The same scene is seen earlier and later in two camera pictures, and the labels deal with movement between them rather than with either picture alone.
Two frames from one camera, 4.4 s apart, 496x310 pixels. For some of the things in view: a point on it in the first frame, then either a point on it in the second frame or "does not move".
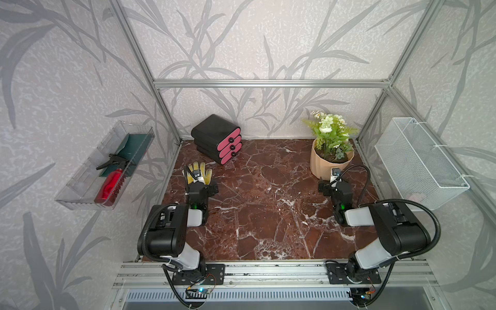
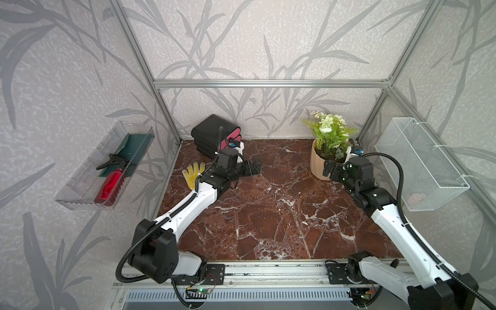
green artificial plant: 331,134 does not move
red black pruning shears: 111,185 does not move
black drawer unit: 217,139 does not move
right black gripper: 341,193 to 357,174
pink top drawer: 229,139 does not move
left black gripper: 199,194 to 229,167
